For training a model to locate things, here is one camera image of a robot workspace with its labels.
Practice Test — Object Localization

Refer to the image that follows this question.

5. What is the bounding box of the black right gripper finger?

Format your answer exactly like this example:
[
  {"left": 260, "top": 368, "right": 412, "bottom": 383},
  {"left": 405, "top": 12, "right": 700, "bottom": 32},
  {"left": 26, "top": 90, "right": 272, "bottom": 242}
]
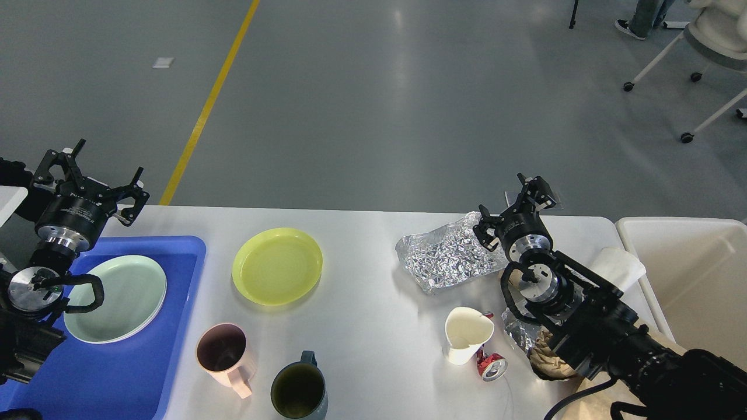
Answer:
[
  {"left": 473, "top": 205, "right": 505, "bottom": 252},
  {"left": 506, "top": 173, "right": 557, "bottom": 219}
]

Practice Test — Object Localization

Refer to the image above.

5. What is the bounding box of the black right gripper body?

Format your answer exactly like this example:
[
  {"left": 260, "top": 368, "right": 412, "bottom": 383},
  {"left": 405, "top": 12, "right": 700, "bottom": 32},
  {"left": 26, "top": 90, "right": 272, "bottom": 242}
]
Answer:
[{"left": 489, "top": 213, "right": 553, "bottom": 261}]

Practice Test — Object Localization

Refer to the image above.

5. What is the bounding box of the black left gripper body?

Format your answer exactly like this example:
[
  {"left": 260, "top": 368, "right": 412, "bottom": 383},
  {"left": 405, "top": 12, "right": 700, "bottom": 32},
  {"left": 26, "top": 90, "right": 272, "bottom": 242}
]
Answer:
[{"left": 35, "top": 178, "right": 130, "bottom": 253}]

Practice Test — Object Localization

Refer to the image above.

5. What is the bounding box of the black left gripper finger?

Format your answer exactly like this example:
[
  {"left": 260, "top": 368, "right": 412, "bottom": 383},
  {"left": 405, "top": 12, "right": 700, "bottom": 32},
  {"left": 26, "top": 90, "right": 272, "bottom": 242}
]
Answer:
[
  {"left": 32, "top": 139, "right": 86, "bottom": 188},
  {"left": 109, "top": 167, "right": 150, "bottom": 226}
]

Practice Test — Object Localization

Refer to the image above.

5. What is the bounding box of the yellow plastic plate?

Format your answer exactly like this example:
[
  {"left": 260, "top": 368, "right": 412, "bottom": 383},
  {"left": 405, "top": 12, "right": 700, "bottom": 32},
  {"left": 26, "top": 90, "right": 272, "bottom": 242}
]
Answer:
[{"left": 231, "top": 227, "right": 323, "bottom": 306}]

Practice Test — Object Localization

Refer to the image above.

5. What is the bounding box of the pink mug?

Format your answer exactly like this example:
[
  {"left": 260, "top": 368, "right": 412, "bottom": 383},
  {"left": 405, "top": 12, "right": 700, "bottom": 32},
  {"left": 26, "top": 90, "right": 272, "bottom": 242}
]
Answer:
[{"left": 195, "top": 323, "right": 258, "bottom": 399}]

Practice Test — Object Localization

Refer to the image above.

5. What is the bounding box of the grey-blue mug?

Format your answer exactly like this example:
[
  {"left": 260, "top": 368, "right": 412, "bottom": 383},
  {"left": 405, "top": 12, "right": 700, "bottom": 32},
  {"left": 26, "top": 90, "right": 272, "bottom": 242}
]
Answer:
[{"left": 270, "top": 350, "right": 329, "bottom": 419}]

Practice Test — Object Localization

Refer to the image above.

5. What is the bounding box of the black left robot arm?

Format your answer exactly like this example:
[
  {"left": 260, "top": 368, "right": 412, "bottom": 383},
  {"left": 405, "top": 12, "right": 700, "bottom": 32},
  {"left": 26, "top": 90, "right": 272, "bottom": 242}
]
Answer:
[{"left": 1, "top": 140, "right": 149, "bottom": 383}]

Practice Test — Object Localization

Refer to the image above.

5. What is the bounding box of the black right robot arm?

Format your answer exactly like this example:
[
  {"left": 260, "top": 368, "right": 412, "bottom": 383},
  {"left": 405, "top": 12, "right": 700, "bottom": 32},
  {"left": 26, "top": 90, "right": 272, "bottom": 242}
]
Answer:
[{"left": 473, "top": 174, "right": 746, "bottom": 419}]

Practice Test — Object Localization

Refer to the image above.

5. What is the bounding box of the person in black clothes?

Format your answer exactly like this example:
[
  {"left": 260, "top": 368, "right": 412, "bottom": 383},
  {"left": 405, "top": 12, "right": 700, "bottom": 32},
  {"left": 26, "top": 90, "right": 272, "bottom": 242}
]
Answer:
[{"left": 0, "top": 157, "right": 34, "bottom": 188}]

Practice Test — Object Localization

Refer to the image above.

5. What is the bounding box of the white side table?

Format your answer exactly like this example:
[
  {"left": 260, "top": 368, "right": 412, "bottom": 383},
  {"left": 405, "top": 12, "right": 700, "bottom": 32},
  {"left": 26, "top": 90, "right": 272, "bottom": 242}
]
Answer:
[{"left": 0, "top": 185, "right": 29, "bottom": 227}]

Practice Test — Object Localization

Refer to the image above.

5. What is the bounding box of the large crumpled aluminium foil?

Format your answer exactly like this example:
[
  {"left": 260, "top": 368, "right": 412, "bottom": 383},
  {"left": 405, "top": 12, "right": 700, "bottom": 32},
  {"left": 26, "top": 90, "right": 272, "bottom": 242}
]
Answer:
[{"left": 395, "top": 212, "right": 508, "bottom": 293}]

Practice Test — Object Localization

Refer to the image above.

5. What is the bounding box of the pale green plate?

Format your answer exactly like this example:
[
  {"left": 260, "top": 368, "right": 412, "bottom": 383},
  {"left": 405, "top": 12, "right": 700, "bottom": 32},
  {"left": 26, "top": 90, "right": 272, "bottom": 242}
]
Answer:
[{"left": 64, "top": 255, "right": 167, "bottom": 345}]

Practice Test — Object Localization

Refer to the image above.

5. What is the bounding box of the white crumpled napkin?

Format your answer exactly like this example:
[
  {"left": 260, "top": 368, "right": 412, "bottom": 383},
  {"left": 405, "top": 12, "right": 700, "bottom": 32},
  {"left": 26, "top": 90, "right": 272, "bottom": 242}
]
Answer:
[{"left": 589, "top": 247, "right": 646, "bottom": 292}]

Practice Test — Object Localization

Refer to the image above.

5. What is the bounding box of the crushed white paper cup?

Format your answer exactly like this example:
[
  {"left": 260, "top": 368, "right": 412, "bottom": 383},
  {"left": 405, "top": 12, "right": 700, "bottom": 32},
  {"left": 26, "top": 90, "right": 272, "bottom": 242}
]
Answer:
[{"left": 445, "top": 306, "right": 495, "bottom": 365}]

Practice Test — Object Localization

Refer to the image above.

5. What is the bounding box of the crumpled brown paper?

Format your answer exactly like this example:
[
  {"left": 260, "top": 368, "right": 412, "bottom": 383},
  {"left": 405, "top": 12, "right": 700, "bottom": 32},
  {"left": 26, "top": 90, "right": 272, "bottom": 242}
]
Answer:
[{"left": 528, "top": 327, "right": 577, "bottom": 380}]

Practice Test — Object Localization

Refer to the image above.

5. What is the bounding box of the crushed red soda can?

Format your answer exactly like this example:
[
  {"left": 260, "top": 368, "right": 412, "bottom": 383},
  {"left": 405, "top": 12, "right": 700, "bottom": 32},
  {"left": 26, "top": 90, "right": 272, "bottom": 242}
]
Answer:
[{"left": 476, "top": 346, "right": 508, "bottom": 382}]

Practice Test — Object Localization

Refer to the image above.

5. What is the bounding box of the blue plastic tray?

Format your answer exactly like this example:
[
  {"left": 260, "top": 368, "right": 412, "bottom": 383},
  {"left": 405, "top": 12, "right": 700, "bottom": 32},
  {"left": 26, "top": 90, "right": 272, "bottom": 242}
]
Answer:
[{"left": 2, "top": 236, "right": 206, "bottom": 419}]

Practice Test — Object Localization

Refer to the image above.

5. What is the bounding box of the black stand leg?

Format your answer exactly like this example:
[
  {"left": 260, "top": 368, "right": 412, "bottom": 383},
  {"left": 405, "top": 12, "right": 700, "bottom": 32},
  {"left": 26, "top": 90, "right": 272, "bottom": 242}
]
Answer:
[{"left": 568, "top": 0, "right": 581, "bottom": 30}]

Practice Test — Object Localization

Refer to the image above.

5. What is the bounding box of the white plastic bin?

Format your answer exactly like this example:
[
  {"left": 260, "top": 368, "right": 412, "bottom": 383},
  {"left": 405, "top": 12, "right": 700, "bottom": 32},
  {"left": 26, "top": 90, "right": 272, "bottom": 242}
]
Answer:
[{"left": 616, "top": 217, "right": 746, "bottom": 369}]

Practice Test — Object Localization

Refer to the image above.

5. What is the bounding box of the person in jeans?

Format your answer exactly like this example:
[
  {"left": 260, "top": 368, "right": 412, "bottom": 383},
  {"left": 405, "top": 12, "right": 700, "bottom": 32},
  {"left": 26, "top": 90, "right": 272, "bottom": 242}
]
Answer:
[{"left": 615, "top": 1, "right": 676, "bottom": 40}]

